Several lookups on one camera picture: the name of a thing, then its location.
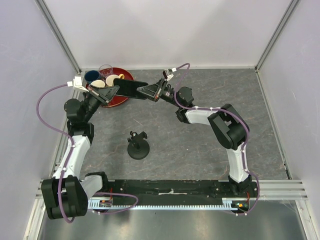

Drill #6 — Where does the clear drinking glass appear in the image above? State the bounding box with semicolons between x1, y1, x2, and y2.
98;64;113;79

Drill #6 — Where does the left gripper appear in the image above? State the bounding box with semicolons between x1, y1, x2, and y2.
83;84;120;122

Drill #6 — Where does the yellow mug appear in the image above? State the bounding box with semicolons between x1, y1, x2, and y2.
105;73;125;87

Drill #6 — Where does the slotted cable duct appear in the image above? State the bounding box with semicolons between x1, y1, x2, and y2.
88;197;250;211

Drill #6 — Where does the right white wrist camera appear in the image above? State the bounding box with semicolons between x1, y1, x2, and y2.
162;67;177;82

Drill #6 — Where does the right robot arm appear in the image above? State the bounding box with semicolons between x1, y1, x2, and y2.
137;79;252;197

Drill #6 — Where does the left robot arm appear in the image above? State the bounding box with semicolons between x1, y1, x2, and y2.
41;85;120;223

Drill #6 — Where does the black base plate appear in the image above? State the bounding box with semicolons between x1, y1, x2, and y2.
100;179;258;206

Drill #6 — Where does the blue mug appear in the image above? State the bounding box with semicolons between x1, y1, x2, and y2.
84;70;101;84

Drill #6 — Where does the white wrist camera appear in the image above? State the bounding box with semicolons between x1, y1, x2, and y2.
66;76;89;93
162;67;177;82

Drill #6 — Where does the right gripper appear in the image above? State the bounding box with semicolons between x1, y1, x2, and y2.
136;77;182;109

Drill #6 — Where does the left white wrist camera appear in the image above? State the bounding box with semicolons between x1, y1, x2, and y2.
66;76;89;93

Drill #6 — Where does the black smartphone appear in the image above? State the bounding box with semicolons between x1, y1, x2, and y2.
113;78;148;100

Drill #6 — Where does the dark green mug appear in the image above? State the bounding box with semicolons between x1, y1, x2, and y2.
90;79;106;88

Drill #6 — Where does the red round tray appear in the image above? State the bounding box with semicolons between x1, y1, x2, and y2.
84;66;133;108

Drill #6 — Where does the black phone stand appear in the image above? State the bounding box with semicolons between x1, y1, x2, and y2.
127;131;150;160

